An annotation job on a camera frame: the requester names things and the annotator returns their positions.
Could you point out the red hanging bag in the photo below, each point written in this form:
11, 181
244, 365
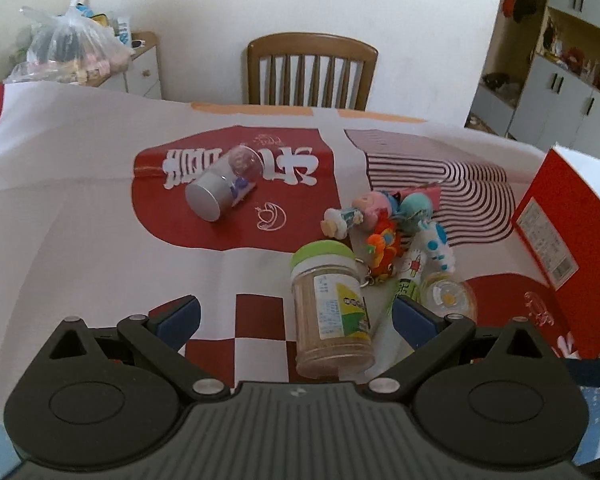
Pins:
509, 1

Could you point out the pink pig figure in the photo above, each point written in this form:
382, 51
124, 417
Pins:
375, 206

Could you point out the white blue astronaut toy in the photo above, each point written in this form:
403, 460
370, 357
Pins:
437, 247

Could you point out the white wooden side cabinet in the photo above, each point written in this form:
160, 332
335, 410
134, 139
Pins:
147, 70

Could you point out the red cardboard box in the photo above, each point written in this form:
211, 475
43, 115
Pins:
565, 210

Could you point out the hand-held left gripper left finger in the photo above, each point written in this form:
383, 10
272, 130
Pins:
180, 317

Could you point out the black item on shelf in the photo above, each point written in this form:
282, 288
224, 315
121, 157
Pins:
497, 80

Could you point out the green white tube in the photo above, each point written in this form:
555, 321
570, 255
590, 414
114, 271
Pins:
410, 275

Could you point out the red white printed tablecloth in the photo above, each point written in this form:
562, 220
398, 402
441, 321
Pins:
80, 235

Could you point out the capsule toy with grey base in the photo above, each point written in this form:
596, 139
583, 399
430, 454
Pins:
217, 185

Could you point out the white wall cabinet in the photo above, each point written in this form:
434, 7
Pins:
570, 90

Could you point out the clear round container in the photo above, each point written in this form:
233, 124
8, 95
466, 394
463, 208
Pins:
447, 295

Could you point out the clear jar with green lid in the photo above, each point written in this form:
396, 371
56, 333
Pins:
330, 310

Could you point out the black hanging bag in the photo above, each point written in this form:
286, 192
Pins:
526, 4

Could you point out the clear plastic bag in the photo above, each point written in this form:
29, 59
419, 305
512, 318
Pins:
70, 40

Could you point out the teal round toy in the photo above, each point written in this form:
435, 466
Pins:
416, 210

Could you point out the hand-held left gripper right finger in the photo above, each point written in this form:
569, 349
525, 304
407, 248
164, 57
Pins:
412, 322

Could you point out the small white blue figurine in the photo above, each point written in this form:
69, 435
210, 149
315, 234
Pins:
337, 221

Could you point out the wooden chair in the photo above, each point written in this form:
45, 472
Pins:
310, 50

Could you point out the pink packet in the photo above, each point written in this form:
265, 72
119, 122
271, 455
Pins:
422, 191

